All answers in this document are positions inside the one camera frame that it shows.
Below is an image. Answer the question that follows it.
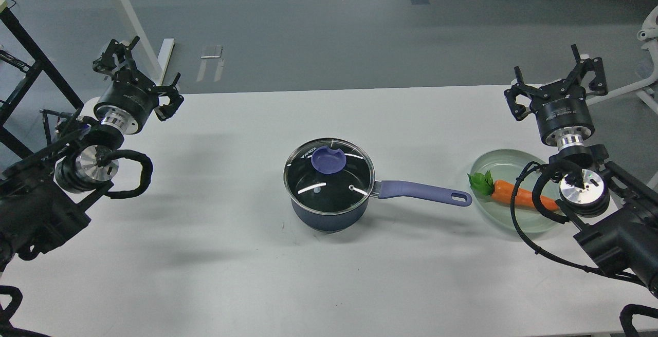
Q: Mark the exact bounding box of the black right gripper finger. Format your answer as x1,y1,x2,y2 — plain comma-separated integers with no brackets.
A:
504,67,546,122
558,44,609,97

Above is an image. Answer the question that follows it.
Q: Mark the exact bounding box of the orange toy carrot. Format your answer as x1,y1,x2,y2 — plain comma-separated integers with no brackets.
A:
467,171,537,210

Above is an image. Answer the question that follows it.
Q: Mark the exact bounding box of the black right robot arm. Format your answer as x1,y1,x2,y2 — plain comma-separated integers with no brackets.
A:
504,45,657,296

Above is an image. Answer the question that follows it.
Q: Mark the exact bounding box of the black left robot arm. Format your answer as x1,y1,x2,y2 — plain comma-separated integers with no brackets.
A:
1,36,184,270

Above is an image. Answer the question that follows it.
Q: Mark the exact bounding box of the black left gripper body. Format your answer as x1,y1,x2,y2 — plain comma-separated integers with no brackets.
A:
94,81,158,134

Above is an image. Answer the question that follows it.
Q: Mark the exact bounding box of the glass lid with blue knob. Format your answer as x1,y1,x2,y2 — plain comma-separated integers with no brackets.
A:
283,138,375,190

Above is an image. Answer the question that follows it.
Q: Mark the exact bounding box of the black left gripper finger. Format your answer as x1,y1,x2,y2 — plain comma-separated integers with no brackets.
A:
93,36,156,90
153,73,184,121

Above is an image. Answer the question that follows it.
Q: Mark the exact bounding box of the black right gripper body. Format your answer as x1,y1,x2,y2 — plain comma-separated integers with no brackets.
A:
529,87,595,146

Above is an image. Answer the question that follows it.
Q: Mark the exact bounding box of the blue saucepan with handle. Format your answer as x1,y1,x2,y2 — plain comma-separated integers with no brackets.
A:
287,175,473,232

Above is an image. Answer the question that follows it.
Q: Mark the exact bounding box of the black metal frame stand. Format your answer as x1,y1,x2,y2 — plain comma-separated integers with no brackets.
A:
1,0,84,158

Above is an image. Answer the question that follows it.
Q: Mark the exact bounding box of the white chair base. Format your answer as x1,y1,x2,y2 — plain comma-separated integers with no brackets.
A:
586,7,657,113

